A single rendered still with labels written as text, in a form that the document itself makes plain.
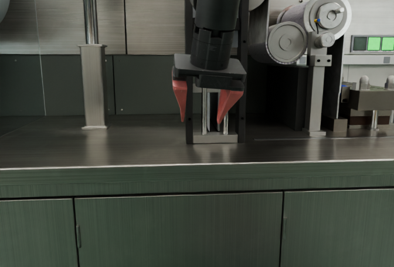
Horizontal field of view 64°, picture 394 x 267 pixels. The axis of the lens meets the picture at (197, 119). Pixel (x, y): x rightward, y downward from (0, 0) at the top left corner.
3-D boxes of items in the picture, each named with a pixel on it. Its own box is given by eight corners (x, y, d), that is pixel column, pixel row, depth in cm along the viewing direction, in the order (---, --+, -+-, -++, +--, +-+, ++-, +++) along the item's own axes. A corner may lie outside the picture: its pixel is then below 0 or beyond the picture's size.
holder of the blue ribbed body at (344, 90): (340, 102, 101) (342, 86, 100) (310, 94, 123) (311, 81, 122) (350, 102, 101) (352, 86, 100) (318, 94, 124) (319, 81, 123)
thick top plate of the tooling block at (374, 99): (357, 110, 97) (359, 90, 96) (305, 95, 136) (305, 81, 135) (407, 110, 98) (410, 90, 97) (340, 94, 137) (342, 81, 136)
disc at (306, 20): (302, 41, 95) (305, -11, 93) (301, 41, 96) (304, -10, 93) (349, 41, 97) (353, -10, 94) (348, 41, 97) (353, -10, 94)
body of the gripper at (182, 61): (173, 64, 50) (177, 16, 46) (235, 69, 51) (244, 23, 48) (174, 80, 44) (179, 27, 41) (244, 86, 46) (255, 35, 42)
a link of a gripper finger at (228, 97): (187, 110, 54) (193, 58, 50) (227, 112, 55) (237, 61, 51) (189, 131, 49) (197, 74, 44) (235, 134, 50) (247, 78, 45)
